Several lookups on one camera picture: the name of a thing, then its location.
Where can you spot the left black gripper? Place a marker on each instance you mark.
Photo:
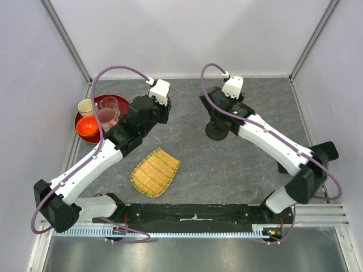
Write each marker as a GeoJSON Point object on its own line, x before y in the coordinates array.
{"type": "Point", "coordinates": [165, 109]}

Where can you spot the black round-base clamp phone stand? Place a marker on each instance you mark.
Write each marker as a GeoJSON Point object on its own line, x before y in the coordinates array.
{"type": "Point", "coordinates": [215, 132]}

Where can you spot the black smartphone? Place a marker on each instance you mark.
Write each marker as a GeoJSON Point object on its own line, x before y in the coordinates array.
{"type": "Point", "coordinates": [329, 148]}

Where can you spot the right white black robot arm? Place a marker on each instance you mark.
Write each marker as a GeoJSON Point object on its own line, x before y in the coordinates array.
{"type": "Point", "coordinates": [229, 115]}

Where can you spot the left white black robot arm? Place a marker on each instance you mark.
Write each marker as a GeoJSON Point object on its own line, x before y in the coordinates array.
{"type": "Point", "coordinates": [58, 200]}

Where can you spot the clear drinking glass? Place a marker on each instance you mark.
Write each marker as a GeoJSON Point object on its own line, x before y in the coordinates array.
{"type": "Point", "coordinates": [110, 102]}

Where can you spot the pink ghost pattern mug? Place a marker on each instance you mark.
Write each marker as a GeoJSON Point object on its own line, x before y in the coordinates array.
{"type": "Point", "coordinates": [108, 118]}

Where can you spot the woven bamboo tray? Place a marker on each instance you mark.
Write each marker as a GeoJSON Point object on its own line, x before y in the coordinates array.
{"type": "Point", "coordinates": [153, 175]}

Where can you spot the orange bowl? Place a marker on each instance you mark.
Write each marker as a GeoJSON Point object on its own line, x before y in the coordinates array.
{"type": "Point", "coordinates": [87, 127]}

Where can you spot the beige cup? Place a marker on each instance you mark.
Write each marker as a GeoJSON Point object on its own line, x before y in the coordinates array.
{"type": "Point", "coordinates": [85, 108]}

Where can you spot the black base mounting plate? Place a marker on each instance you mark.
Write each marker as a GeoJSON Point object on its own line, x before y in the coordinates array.
{"type": "Point", "coordinates": [150, 217]}

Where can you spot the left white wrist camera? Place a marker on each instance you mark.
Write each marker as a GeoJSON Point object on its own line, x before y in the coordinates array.
{"type": "Point", "coordinates": [159, 90]}

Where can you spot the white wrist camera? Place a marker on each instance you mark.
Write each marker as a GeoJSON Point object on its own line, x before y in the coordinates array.
{"type": "Point", "coordinates": [233, 85]}
{"type": "Point", "coordinates": [159, 90]}

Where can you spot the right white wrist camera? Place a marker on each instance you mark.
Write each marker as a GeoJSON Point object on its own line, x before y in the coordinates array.
{"type": "Point", "coordinates": [233, 85]}

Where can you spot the slotted cable duct rail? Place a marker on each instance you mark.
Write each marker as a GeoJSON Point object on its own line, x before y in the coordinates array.
{"type": "Point", "coordinates": [112, 232]}

